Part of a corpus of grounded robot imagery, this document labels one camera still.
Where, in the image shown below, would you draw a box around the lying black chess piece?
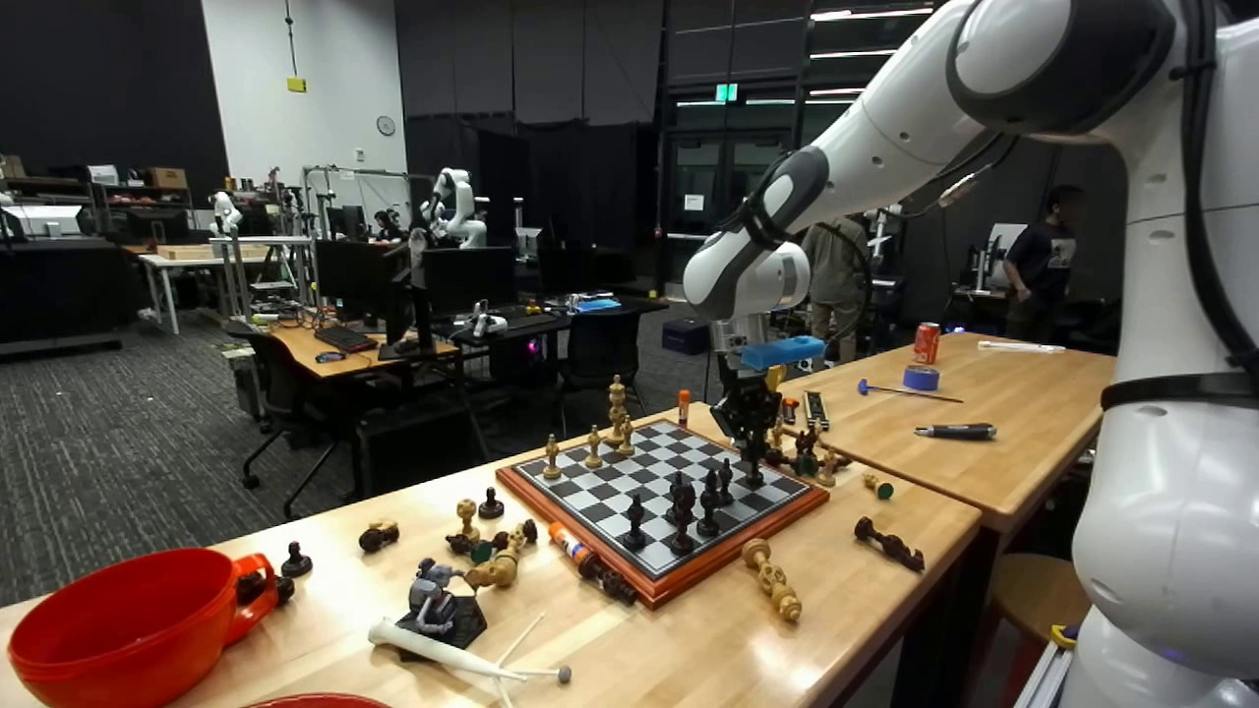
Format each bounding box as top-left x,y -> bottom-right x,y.
855,514 -> 923,573

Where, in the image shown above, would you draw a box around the blue handled screwdriver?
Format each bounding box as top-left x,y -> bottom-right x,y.
859,377 -> 964,406

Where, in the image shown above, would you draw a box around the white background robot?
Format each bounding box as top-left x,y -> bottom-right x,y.
420,164 -> 489,246

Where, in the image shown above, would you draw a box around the black marker pen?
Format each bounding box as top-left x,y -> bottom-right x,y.
917,421 -> 994,440

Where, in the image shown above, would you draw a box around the black pawn on table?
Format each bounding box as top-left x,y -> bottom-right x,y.
279,544 -> 315,577

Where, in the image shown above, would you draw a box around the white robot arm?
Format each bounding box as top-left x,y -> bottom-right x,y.
685,0 -> 1259,708

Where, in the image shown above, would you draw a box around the white bone-shaped toy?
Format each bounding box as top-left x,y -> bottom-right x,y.
367,620 -> 571,688

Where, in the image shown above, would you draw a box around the tall tan chess king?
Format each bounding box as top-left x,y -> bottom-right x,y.
606,373 -> 632,457

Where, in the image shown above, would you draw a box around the red plastic bowl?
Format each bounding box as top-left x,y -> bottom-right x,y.
7,545 -> 279,708

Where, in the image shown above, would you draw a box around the lying tan chess piece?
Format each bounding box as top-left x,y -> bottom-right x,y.
741,537 -> 803,625

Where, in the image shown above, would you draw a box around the black computer monitor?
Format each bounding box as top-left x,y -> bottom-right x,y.
315,240 -> 413,321

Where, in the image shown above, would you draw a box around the black pawn on board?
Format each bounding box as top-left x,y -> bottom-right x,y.
622,490 -> 647,552

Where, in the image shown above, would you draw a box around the orange can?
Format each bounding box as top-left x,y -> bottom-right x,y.
912,321 -> 939,364

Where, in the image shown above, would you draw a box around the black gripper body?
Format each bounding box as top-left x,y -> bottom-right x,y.
711,373 -> 779,440

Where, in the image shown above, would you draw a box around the orange glue stick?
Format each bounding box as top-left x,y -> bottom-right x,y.
546,519 -> 599,573

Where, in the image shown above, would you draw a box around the standing person dark clothes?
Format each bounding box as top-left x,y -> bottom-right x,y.
1002,186 -> 1085,342

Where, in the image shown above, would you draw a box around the black chess piece pair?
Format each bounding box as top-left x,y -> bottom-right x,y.
698,460 -> 733,537

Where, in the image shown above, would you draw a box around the checkered wooden chessboard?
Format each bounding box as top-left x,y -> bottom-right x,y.
497,421 -> 828,607

